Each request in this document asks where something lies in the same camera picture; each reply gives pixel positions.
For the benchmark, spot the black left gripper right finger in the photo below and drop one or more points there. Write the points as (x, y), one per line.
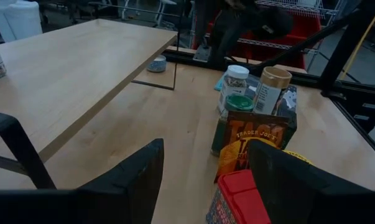
(280, 186)

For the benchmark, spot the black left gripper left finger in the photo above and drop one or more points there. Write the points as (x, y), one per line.
(134, 186)

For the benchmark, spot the yellow-lid crunchy chili jar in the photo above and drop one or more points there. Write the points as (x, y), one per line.
(299, 155)

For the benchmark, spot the red-lid patterned spice tin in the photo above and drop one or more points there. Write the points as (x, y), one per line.
(237, 196)

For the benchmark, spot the brown taco seasoning pouch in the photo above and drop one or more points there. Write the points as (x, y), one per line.
(255, 127)

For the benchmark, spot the green-lid spice jar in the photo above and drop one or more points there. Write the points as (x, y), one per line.
(238, 102)

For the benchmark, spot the everything bagel seasoning jar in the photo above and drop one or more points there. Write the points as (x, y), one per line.
(234, 84)

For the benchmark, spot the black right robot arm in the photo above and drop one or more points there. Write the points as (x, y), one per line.
(227, 31)

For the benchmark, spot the wooden shelf with black legs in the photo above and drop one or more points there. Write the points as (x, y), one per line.
(66, 62)

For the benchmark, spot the waterfall cover book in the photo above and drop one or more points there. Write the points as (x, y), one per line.
(219, 84)

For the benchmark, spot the small candle tin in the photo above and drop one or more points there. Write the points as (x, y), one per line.
(156, 65)

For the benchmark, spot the red storage bin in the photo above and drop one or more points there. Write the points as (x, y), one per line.
(305, 28)

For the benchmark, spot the white round container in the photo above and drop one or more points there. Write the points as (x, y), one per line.
(22, 21)

